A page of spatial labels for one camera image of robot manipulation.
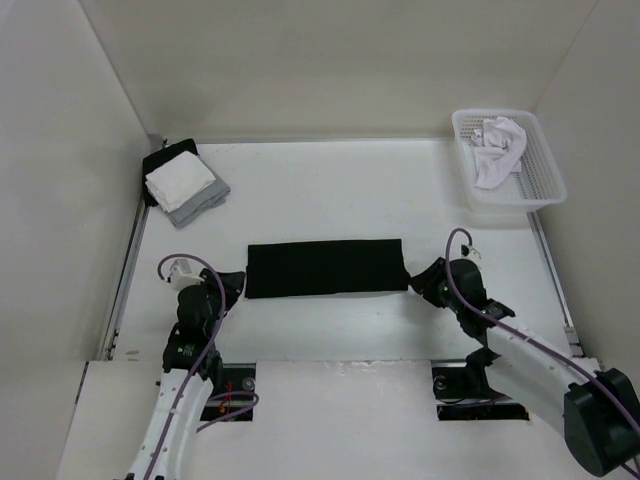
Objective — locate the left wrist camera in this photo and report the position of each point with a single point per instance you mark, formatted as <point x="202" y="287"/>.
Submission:
<point x="180" y="272"/>

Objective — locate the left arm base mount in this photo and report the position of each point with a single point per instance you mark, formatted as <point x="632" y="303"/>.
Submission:
<point x="233" y="392"/>

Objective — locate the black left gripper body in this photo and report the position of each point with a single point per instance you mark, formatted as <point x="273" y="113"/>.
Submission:
<point x="215" y="298"/>

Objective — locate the crumpled white tank top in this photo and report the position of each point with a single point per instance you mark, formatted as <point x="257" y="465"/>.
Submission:
<point x="500" y="144"/>

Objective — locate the folded grey tank top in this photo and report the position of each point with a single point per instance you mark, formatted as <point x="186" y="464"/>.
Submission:
<point x="210" y="197"/>

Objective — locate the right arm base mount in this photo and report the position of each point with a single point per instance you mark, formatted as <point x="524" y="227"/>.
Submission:
<point x="462" y="391"/>

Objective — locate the white perforated plastic basket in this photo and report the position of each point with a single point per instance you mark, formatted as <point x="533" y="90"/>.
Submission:
<point x="537" y="185"/>

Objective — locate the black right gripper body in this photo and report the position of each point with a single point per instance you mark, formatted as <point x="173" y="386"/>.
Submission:
<point x="433" y="286"/>

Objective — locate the folded black tank top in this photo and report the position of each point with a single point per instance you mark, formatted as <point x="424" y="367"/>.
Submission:
<point x="159" y="158"/>

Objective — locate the black tank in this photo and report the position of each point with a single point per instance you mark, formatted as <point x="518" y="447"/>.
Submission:
<point x="159" y="158"/>
<point x="325" y="268"/>

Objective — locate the folded white tank top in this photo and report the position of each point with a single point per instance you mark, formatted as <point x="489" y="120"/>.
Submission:
<point x="178" y="180"/>

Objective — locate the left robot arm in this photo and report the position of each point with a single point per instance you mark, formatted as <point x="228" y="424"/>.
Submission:
<point x="192" y="370"/>

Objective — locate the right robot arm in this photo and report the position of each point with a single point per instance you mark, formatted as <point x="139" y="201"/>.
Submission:
<point x="595" y="411"/>

